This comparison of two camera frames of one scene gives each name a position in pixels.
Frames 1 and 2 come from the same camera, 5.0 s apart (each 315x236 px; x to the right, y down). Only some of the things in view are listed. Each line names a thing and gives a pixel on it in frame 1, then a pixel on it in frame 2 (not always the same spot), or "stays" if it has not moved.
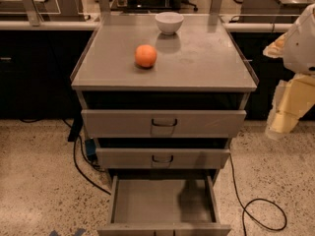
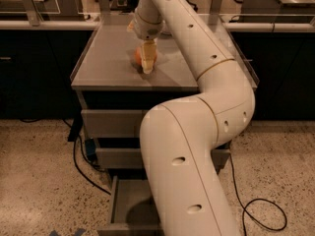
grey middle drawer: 157,158 stays
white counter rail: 89,25 stays
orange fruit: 146,55 stays
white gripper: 301,48 to 148,30
